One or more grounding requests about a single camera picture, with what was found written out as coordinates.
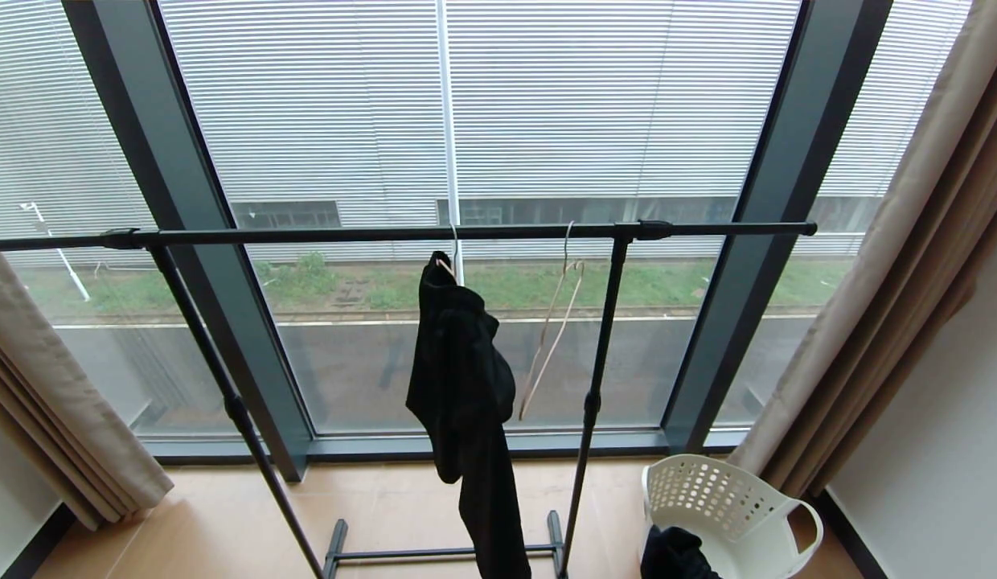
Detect pink clothes hanger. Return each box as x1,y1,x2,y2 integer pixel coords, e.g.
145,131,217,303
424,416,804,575
434,224,462,282
519,221,586,421

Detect black shorts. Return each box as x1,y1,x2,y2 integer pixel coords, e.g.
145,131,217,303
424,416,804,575
406,251,531,579

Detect black clothes rack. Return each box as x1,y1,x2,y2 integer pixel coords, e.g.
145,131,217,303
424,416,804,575
0,220,819,579

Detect white laundry basket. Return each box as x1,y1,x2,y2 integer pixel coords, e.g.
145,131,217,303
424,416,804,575
642,454,823,579

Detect window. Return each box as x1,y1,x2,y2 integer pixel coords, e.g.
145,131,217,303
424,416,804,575
0,0,974,463

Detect black garment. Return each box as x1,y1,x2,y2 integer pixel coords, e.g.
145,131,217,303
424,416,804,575
641,525,720,579

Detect beige curtain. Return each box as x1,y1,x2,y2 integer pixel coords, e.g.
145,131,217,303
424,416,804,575
728,0,997,499
0,233,174,532

